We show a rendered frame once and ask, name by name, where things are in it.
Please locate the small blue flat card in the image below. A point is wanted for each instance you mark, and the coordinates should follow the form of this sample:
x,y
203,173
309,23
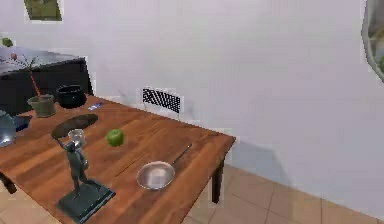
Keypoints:
x,y
95,106

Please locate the brown wooden table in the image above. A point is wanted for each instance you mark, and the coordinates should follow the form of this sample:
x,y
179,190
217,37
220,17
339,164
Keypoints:
x,y
160,140

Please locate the dark oval plate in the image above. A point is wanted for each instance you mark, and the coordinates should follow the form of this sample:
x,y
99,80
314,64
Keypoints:
x,y
74,124

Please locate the small green plant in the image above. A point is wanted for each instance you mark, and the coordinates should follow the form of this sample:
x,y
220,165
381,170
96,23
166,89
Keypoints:
x,y
7,42

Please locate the clear glass cup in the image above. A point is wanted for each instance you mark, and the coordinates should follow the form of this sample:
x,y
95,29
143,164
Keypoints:
x,y
77,137

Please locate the dark grey figure statue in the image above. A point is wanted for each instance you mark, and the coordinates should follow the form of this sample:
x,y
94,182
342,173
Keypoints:
x,y
78,180

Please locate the green apple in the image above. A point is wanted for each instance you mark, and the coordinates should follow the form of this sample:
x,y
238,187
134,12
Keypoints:
x,y
115,137

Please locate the silver frying pan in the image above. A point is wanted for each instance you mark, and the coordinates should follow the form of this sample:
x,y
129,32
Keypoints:
x,y
156,174

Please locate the green framed picture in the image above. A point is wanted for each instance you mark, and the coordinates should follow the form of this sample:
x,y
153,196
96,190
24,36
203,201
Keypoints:
x,y
43,9

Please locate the green pot with twig plant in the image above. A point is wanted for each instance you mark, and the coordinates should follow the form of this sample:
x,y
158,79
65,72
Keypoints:
x,y
42,103

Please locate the black checked wall vent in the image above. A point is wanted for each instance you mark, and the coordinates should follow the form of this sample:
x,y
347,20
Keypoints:
x,y
161,99

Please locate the black round pot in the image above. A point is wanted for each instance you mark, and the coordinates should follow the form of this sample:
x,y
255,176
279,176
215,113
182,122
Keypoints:
x,y
70,96

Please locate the black cabinet with grey top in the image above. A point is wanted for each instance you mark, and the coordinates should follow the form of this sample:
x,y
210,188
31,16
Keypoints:
x,y
40,80

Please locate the round grey framed mirror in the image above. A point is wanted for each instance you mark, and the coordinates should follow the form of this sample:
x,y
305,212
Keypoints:
x,y
374,36

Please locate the grey glass bowl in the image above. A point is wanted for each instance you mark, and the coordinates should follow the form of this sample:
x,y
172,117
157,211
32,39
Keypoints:
x,y
6,130

